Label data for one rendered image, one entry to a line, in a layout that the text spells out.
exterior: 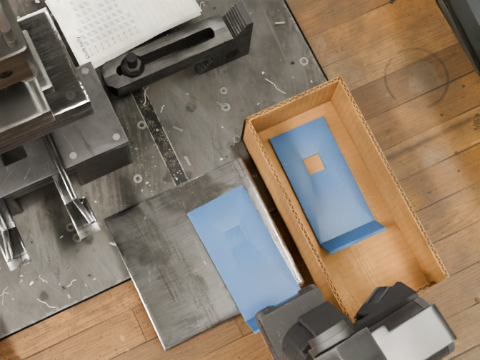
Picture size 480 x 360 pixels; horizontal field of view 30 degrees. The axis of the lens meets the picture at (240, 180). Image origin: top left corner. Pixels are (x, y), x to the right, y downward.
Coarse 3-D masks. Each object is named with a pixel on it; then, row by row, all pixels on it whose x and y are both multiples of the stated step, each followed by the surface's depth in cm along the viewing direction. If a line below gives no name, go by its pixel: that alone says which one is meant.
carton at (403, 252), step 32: (320, 96) 102; (256, 128) 102; (288, 128) 105; (352, 128) 102; (256, 160) 101; (320, 160) 104; (352, 160) 104; (384, 160) 97; (288, 192) 103; (384, 192) 101; (288, 224) 100; (384, 224) 102; (416, 224) 96; (320, 256) 101; (352, 256) 101; (384, 256) 101; (416, 256) 101; (320, 288) 99; (352, 288) 100; (416, 288) 101; (352, 320) 99
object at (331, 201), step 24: (288, 144) 104; (312, 144) 104; (336, 144) 104; (288, 168) 103; (336, 168) 103; (312, 192) 102; (336, 192) 102; (360, 192) 103; (312, 216) 102; (336, 216) 102; (360, 216) 102; (336, 240) 100; (360, 240) 99
